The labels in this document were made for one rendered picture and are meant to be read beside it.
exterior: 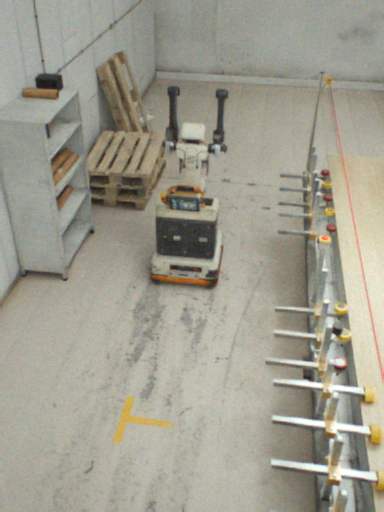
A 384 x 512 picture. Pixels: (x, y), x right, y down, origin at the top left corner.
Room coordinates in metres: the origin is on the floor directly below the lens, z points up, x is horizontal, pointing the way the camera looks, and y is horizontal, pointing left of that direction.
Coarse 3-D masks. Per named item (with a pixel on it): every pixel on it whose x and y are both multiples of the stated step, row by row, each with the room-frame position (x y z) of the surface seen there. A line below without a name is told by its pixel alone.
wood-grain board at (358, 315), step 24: (336, 168) 4.79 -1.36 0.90; (360, 168) 4.79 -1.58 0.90; (336, 192) 4.31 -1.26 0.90; (360, 192) 4.31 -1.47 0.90; (336, 216) 3.89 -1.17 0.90; (360, 216) 3.90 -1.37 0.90; (360, 240) 3.53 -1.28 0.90; (360, 264) 3.22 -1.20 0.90; (360, 288) 2.94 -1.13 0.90; (360, 312) 2.69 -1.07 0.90; (360, 336) 2.47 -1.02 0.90; (360, 360) 2.27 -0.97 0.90; (360, 384) 2.09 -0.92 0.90; (360, 408) 1.94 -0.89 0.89
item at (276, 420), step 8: (280, 416) 1.81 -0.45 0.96; (280, 424) 1.78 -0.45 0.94; (288, 424) 1.78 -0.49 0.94; (296, 424) 1.78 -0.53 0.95; (304, 424) 1.77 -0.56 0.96; (312, 424) 1.77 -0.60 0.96; (320, 424) 1.77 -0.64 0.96; (336, 424) 1.77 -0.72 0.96; (344, 432) 1.74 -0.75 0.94; (352, 432) 1.74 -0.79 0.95; (360, 432) 1.73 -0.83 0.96; (368, 432) 1.73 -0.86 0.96
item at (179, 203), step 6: (168, 198) 4.16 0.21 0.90; (174, 198) 4.08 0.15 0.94; (180, 198) 4.08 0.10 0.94; (186, 198) 4.07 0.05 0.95; (192, 198) 4.07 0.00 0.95; (198, 198) 4.07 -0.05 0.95; (204, 198) 4.14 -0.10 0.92; (174, 204) 4.12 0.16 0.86; (180, 204) 4.11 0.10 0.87; (186, 204) 4.10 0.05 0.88; (192, 204) 4.09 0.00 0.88; (198, 204) 4.08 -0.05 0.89; (180, 210) 4.14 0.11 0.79; (186, 210) 4.14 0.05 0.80; (192, 210) 4.13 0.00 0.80; (198, 210) 4.12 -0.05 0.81
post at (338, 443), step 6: (336, 438) 1.56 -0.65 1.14; (342, 438) 1.55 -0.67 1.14; (336, 444) 1.54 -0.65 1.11; (342, 444) 1.54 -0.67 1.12; (336, 450) 1.54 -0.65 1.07; (330, 456) 1.57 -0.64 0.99; (336, 456) 1.54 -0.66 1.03; (330, 462) 1.55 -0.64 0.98; (336, 462) 1.54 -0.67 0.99; (324, 486) 1.55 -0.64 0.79; (330, 486) 1.54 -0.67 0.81; (324, 492) 1.54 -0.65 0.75; (330, 492) 1.54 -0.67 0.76
